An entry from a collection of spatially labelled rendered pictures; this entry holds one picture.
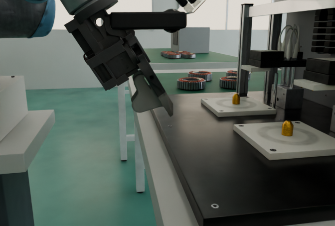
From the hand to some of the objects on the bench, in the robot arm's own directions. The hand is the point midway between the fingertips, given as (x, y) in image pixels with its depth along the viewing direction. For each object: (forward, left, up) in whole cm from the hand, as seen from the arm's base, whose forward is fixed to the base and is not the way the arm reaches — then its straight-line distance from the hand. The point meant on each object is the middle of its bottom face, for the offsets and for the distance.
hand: (171, 106), depth 49 cm
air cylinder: (+35, +26, -8) cm, 44 cm away
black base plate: (+23, +13, -10) cm, 28 cm away
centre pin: (+22, +1, -6) cm, 23 cm away
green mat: (+39, +79, -12) cm, 89 cm away
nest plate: (+22, +1, -7) cm, 23 cm away
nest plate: (+20, +25, -8) cm, 33 cm away
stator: (+32, +64, -12) cm, 73 cm away
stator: (+15, +64, -12) cm, 66 cm away
